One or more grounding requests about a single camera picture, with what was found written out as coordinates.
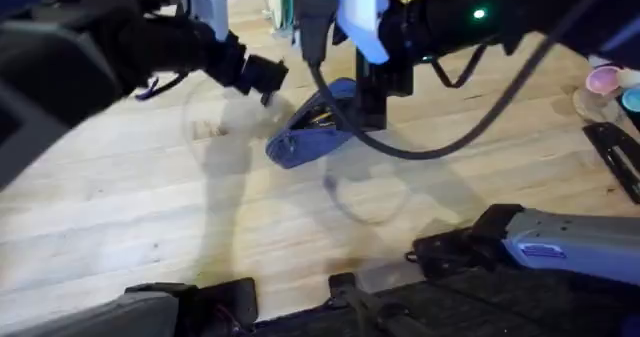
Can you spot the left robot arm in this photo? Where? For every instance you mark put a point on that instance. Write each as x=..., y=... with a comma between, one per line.
x=45, y=72

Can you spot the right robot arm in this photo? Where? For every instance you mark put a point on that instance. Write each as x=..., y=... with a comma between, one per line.
x=565, y=244

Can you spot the blue soft zip bag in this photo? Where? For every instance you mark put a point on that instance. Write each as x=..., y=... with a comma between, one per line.
x=312, y=139

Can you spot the pink cup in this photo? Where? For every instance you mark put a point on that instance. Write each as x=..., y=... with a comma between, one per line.
x=602, y=79

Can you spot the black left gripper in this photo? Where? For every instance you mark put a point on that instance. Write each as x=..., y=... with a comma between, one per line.
x=175, y=47

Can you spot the blue cup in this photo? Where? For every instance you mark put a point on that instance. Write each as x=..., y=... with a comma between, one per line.
x=632, y=99

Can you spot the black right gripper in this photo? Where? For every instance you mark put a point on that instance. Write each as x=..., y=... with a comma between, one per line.
x=450, y=22

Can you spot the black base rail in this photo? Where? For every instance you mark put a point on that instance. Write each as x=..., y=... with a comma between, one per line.
x=450, y=307

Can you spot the white cup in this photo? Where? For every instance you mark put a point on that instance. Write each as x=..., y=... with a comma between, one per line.
x=630, y=77

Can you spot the clear cup stand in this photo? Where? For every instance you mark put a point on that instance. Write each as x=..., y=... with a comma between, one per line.
x=595, y=107

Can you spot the wrist upright plate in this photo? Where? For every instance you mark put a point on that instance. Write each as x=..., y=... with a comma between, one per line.
x=210, y=2
x=365, y=17

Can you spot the green and white disc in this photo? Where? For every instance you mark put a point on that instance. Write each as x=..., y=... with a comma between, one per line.
x=281, y=2

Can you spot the right wrist upright plate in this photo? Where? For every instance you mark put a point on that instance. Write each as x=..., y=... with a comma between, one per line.
x=365, y=17

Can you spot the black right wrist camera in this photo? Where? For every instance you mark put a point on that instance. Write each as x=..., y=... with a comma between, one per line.
x=315, y=22

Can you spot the left wrist upright plate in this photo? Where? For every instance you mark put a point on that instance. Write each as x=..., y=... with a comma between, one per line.
x=210, y=2

